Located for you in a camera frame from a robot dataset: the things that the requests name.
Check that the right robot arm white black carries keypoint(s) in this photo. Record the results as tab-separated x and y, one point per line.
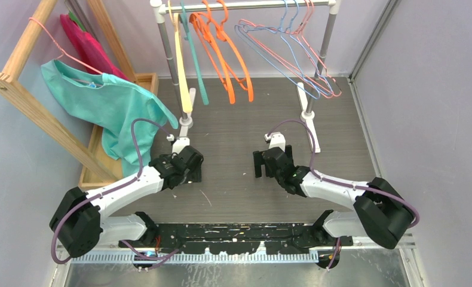
375	209

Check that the white metal clothes rack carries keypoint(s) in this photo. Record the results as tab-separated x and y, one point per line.
283	46

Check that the pink hanger holding shirt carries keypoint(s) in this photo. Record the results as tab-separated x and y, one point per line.
63	51

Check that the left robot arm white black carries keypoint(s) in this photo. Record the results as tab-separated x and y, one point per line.
84	219

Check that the beige plastic hanger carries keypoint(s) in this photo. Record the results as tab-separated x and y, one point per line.
186	102

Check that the teal plastic hanger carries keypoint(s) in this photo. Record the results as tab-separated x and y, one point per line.
188	37

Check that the wooden tray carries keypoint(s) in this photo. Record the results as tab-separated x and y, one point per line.
88	180

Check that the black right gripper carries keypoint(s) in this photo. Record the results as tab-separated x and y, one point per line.
259	161

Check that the white slotted cable duct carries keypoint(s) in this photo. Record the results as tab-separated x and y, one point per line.
121	257

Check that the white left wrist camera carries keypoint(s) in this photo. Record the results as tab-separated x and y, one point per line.
178	143

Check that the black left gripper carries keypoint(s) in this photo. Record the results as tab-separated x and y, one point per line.
193	176

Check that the teal t-shirt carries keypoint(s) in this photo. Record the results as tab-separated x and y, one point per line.
129	114

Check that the wooden clothes rack frame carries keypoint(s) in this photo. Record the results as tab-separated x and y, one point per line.
17	95

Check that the red garment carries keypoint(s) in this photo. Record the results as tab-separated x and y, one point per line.
90	51

